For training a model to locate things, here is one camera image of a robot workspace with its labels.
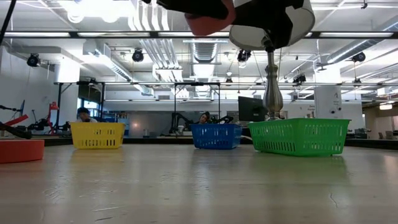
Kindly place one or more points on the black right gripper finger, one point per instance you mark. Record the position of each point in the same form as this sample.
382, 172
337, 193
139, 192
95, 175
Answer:
199, 7

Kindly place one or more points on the black background robot arm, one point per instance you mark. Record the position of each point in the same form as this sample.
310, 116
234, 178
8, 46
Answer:
178, 119
15, 131
224, 119

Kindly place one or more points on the black ceiling spotlight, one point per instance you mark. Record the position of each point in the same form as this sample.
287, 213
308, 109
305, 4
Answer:
299, 78
33, 60
244, 55
359, 57
137, 55

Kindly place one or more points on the table lamp with white shade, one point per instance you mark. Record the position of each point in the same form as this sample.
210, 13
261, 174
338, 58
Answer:
273, 93

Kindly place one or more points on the black computer monitor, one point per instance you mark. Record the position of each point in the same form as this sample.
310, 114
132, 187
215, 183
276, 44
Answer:
250, 109

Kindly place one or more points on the white column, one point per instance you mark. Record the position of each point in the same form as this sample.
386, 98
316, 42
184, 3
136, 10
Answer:
328, 102

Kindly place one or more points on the person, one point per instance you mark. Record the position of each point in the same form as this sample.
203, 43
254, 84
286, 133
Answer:
204, 118
83, 115

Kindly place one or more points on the green plastic basket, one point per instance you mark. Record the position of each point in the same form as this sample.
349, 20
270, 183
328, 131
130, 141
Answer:
298, 137

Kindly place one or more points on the blue plastic basket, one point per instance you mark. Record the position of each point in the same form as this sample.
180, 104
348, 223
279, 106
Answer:
216, 137

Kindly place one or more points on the rectangular ceiling lamp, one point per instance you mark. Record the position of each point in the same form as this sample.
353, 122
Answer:
385, 106

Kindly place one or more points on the yellow plastic basket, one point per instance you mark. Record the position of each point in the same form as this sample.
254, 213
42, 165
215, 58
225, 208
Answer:
96, 135

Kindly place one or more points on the red desk lamp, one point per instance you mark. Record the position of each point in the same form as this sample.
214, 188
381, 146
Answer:
53, 107

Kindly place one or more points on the red bar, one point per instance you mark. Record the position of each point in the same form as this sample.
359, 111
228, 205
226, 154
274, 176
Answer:
17, 120

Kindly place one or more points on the red round container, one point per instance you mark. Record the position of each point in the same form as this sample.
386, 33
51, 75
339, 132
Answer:
20, 152

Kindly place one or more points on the black aluminium table frame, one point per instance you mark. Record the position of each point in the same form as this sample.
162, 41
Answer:
124, 34

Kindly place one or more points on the black background rig frame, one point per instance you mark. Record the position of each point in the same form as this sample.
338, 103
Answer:
124, 83

